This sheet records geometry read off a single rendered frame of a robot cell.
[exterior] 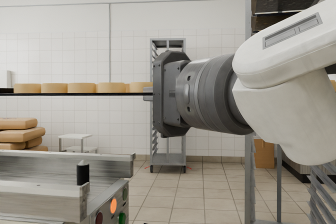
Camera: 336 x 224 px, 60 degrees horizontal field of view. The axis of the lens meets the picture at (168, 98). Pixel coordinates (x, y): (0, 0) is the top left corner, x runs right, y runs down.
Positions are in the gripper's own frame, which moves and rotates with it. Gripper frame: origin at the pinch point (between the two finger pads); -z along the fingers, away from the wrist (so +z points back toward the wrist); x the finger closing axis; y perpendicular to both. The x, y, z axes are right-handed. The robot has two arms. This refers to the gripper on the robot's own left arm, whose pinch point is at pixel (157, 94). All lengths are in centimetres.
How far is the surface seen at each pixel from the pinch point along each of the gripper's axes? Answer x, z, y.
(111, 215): -28.6, -25.2, -2.8
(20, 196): -19.7, -23.4, 16.5
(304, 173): -94, -159, -303
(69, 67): 44, -452, -108
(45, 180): -24, -46, 8
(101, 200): -23.9, -23.9, 0.1
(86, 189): -17.9, -15.2, 6.4
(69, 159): -19, -49, 1
